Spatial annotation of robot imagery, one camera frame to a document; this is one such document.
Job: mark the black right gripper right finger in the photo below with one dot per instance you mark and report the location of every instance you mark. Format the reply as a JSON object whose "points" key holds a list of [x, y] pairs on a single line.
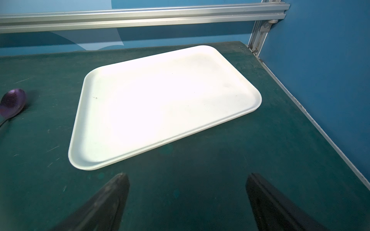
{"points": [[273, 211]]}

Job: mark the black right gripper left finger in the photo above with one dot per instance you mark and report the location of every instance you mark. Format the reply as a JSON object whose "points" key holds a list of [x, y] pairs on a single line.
{"points": [[103, 211]]}

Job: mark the purple metal spoon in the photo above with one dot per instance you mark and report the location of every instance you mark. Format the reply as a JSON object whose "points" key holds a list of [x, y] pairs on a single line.
{"points": [[12, 103]]}

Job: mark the white plastic tray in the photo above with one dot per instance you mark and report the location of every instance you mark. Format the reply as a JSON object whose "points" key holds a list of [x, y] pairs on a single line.
{"points": [[131, 107]]}

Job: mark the right aluminium frame post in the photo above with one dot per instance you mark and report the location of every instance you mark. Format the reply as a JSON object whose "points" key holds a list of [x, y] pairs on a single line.
{"points": [[259, 34]]}

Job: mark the horizontal aluminium frame rail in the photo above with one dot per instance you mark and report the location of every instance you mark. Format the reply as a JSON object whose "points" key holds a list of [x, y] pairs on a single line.
{"points": [[145, 17]]}

